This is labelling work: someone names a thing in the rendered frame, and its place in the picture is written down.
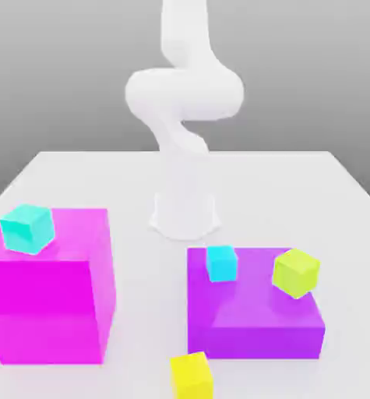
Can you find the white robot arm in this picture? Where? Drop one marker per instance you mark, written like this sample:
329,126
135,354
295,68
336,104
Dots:
184,93

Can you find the small cyan cube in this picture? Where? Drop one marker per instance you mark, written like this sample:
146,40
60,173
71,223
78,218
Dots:
222,265

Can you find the small lime cube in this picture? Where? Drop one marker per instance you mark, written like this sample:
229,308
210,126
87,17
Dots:
295,274

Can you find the small turquoise cube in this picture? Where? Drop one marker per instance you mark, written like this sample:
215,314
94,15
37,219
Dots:
27,230

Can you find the small yellow cube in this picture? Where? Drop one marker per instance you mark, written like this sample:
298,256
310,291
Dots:
190,377

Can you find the large purple box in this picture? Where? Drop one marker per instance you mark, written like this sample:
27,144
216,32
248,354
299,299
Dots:
253,327

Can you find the large magenta box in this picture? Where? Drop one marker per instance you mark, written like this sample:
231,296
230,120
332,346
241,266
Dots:
41,296

